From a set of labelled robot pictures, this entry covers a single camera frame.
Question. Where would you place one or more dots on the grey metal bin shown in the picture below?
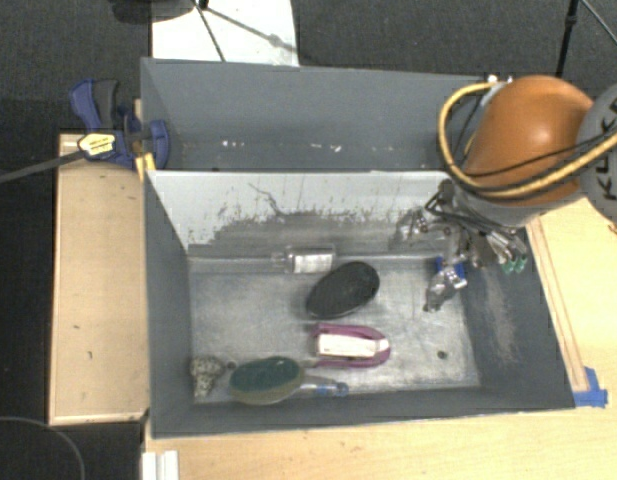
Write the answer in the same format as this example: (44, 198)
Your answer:
(268, 288)

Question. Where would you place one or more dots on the speckled grey stone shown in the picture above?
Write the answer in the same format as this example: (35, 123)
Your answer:
(204, 373)

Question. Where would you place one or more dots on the purple and white stapler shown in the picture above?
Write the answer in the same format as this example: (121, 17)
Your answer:
(350, 346)

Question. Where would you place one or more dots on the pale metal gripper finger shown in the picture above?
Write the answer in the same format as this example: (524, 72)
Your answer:
(455, 282)
(434, 295)

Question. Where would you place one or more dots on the pale wood board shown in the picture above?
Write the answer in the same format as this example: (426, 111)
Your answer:
(98, 278)

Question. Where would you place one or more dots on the small clear glass bottle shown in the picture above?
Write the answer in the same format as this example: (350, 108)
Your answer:
(310, 261)

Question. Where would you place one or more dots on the black oval object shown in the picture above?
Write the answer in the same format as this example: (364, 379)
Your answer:
(343, 290)

